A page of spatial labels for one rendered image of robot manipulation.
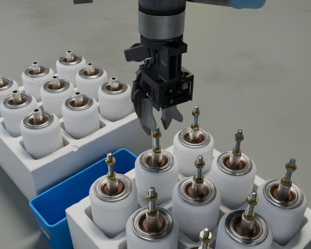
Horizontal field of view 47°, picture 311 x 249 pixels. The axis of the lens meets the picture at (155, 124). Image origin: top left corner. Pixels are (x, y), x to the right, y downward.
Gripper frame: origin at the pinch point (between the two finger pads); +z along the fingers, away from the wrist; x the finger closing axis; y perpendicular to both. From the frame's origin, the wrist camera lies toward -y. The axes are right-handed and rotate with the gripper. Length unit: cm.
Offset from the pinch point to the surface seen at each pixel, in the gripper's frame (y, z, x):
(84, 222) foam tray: 2.7, 16.5, -18.2
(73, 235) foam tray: -0.6, 23.5, -20.3
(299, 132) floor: -12, 34, 65
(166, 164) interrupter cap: 3.0, 9.1, 1.0
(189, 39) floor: -98, 34, 76
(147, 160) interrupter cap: -0.2, 9.2, -1.8
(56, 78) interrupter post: -40.0, 6.4, -9.4
